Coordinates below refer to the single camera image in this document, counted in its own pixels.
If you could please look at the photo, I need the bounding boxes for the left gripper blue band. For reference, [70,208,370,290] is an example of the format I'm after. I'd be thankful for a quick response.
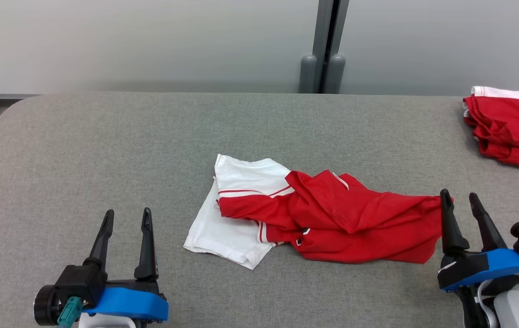
[81,208,169,325]

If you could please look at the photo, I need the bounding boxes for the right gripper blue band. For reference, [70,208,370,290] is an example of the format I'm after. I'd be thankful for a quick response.
[437,189,519,292]

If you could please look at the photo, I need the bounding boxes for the red shorts with white stripes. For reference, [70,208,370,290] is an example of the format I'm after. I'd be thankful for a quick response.
[463,86,519,174]

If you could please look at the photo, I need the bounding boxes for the red basketball jersey white sleeves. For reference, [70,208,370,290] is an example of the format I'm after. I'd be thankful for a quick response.
[183,154,453,270]

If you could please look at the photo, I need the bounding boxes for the left camera cable teal plug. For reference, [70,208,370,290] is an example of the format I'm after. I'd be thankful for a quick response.
[57,296,83,328]

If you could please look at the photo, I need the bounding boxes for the grey partition post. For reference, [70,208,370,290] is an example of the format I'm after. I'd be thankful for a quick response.
[299,0,350,94]

